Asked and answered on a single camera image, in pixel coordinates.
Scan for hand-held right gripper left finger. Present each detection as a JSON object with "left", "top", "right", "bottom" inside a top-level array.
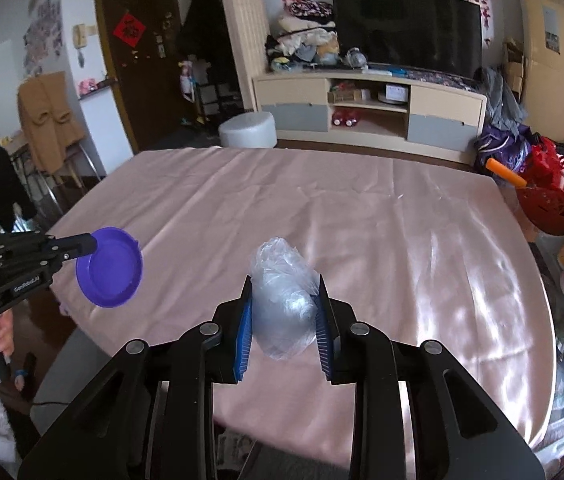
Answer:
[{"left": 17, "top": 275, "right": 255, "bottom": 480}]

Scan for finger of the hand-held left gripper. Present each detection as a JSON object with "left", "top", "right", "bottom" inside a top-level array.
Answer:
[{"left": 42, "top": 232, "right": 99, "bottom": 267}]

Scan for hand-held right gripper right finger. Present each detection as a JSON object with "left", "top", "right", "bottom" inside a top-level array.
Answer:
[{"left": 314, "top": 275, "right": 545, "bottom": 480}]

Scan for purple plastic lid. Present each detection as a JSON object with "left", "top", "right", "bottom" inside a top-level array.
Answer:
[{"left": 75, "top": 226, "right": 144, "bottom": 308}]

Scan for clear plastic bag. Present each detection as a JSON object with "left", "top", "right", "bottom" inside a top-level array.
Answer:
[{"left": 248, "top": 236, "right": 324, "bottom": 360}]

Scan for brown coat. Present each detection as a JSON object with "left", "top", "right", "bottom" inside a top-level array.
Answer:
[{"left": 16, "top": 72, "right": 86, "bottom": 172}]

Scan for dark brown door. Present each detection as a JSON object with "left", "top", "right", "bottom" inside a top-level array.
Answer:
[{"left": 93, "top": 0, "right": 199, "bottom": 157}]

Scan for white round stool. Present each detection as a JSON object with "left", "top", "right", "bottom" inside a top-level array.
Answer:
[{"left": 218, "top": 112, "right": 278, "bottom": 150}]

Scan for red bottles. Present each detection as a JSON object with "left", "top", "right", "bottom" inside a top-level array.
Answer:
[{"left": 331, "top": 107, "right": 361, "bottom": 127}]

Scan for red diamond door decoration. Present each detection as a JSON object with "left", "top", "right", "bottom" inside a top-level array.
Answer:
[{"left": 113, "top": 8, "right": 147, "bottom": 51}]

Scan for beige television stand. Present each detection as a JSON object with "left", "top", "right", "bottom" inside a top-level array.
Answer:
[{"left": 252, "top": 72, "right": 489, "bottom": 164}]

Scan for orange tube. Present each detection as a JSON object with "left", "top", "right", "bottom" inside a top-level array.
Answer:
[{"left": 485, "top": 157, "right": 528, "bottom": 187}]

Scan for purple bag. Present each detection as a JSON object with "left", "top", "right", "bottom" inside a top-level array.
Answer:
[{"left": 473, "top": 124, "right": 534, "bottom": 182}]

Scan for black hanging coat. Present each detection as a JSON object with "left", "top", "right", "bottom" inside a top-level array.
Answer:
[{"left": 178, "top": 0, "right": 224, "bottom": 70}]

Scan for red plastic basket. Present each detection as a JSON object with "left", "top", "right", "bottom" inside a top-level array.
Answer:
[{"left": 516, "top": 139, "right": 564, "bottom": 237}]

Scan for grey hanging clothes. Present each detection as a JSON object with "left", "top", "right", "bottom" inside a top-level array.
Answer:
[{"left": 478, "top": 66, "right": 529, "bottom": 132}]

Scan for pile of clothes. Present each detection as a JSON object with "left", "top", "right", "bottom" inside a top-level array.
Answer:
[{"left": 263, "top": 0, "right": 341, "bottom": 72}]

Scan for black television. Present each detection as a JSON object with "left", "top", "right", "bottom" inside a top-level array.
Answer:
[{"left": 330, "top": 0, "right": 484, "bottom": 81}]

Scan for cardboard boxes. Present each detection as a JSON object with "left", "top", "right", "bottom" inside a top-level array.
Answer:
[{"left": 503, "top": 39, "right": 528, "bottom": 96}]

